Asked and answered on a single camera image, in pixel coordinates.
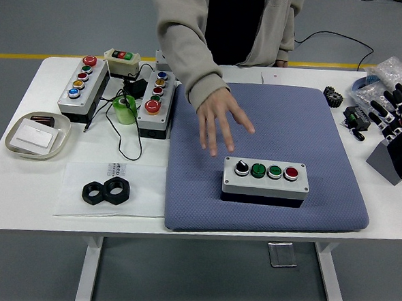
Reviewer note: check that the white card with red mark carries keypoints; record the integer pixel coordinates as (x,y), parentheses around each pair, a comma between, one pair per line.
(272,79)

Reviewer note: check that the person's right forearm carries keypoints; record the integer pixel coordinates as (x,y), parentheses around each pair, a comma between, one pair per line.
(190,54)

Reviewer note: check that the person's left forearm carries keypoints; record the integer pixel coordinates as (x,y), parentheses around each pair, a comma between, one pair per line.
(290,26)

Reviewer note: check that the small black connector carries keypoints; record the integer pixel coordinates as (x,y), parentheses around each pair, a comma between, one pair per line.
(358,135)

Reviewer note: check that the white table leg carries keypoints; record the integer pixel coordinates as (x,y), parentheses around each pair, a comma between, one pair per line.
(89,276)
(329,284)

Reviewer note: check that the clear bubble wrap bag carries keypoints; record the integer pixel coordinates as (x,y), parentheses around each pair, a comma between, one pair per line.
(390,71)

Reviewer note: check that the large black hex nut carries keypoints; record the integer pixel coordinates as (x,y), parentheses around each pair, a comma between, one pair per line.
(121,197)

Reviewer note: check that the white wall switch plate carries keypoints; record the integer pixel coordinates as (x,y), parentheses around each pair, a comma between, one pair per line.
(34,137)

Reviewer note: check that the clear plastic bag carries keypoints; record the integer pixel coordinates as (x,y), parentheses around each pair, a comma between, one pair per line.
(143,194)

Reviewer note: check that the dark brown small block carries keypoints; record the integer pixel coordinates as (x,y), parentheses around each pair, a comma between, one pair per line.
(42,119)

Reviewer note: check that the cream three-button switch box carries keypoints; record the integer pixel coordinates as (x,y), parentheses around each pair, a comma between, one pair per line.
(122,64)

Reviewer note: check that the white oval tray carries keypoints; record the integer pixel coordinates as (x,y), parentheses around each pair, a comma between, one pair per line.
(62,125)

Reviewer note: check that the small black hex nut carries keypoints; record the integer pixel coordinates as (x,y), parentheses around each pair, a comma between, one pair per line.
(90,200)

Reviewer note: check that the blue-grey quilted mat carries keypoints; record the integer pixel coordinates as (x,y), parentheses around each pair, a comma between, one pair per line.
(291,128)

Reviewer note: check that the silver metal floor frame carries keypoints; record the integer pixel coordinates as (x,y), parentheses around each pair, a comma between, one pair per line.
(281,265)

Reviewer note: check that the person's left hand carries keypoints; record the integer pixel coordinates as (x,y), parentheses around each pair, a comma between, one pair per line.
(281,62)

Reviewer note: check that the black module with green terminal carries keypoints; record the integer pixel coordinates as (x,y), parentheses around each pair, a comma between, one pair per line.
(358,117)

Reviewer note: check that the person's right hand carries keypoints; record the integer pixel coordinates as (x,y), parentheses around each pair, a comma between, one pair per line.
(220,114)

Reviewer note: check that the person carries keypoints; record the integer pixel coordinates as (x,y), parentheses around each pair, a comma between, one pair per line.
(236,23)

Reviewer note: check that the blue coiled belt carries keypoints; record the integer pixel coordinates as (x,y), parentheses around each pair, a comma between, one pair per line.
(360,82)

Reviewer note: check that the clear bag of metal washers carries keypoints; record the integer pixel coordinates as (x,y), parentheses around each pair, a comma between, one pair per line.
(364,95)

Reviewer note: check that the green tape roll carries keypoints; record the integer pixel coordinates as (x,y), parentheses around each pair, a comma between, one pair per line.
(123,115)

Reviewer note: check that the grey five-button control box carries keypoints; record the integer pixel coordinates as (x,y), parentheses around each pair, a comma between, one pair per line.
(151,122)
(75,105)

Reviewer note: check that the black gear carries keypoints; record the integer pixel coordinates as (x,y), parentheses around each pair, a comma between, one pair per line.
(332,95)

